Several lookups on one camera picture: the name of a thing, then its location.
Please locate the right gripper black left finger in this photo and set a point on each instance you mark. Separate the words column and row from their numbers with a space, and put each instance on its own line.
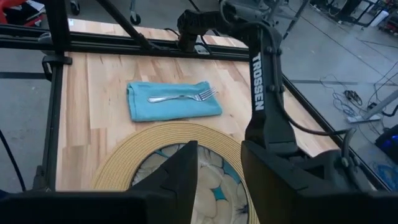
column 124, row 207

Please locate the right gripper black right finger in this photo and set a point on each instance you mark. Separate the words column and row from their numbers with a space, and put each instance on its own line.
column 295, row 207

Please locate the round woven tan placemat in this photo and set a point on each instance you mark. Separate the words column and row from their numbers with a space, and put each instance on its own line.
column 130, row 155

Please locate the patterned ceramic bowl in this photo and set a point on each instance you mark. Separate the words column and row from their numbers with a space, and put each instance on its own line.
column 214, row 186

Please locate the teal cloth napkin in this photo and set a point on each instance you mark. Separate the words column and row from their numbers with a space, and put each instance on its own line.
column 174, row 109

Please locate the silver metal fork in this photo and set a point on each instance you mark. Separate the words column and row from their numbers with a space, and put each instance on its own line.
column 174, row 98

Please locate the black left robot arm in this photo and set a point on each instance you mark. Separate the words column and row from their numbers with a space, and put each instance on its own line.
column 267, row 124

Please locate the black perforated computer case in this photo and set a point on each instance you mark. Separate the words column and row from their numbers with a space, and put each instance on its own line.
column 387, row 140

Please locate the black metal rack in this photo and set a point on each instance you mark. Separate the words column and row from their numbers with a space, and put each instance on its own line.
column 357, row 12

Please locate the black aluminium table frame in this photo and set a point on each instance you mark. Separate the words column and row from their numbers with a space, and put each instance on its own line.
column 56, row 109

